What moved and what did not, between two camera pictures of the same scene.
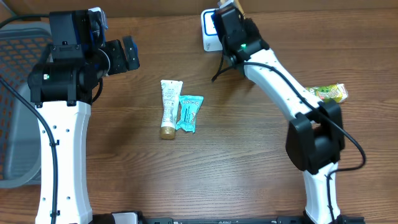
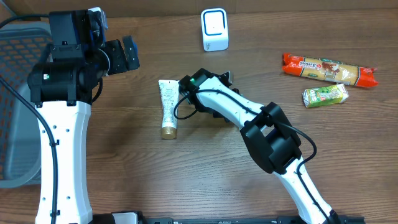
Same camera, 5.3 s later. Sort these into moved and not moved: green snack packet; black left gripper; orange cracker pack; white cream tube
Moved: orange cracker pack
Not moved: white cream tube; green snack packet; black left gripper
